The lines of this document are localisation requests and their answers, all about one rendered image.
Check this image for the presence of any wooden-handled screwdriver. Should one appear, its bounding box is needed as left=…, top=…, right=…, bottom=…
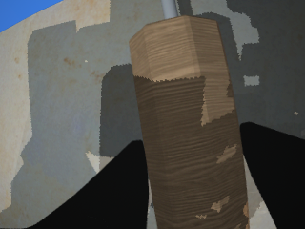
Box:
left=129, top=0, right=251, bottom=229

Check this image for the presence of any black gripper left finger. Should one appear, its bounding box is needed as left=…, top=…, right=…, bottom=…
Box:
left=24, top=140, right=149, bottom=229

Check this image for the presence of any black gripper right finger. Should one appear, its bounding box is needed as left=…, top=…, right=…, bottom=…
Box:
left=239, top=122, right=305, bottom=229

